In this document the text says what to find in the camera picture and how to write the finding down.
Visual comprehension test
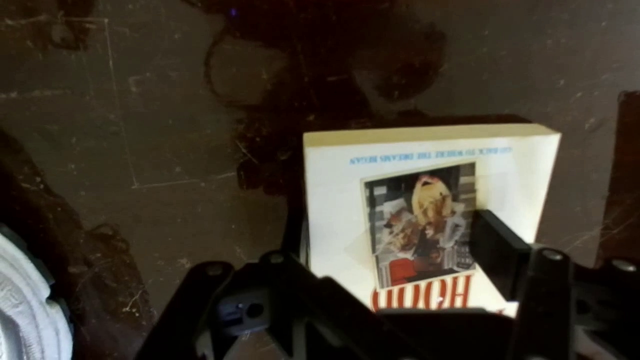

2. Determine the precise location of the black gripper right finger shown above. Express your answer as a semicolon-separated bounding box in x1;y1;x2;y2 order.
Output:
470;209;640;360

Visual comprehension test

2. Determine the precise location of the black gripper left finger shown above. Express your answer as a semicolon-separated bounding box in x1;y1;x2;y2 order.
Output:
136;252;400;360

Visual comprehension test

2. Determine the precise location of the white paperback book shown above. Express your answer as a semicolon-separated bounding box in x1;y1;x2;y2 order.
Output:
302;123;559;315

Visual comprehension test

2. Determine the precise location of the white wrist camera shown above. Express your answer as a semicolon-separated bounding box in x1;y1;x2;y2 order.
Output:
0;226;74;360

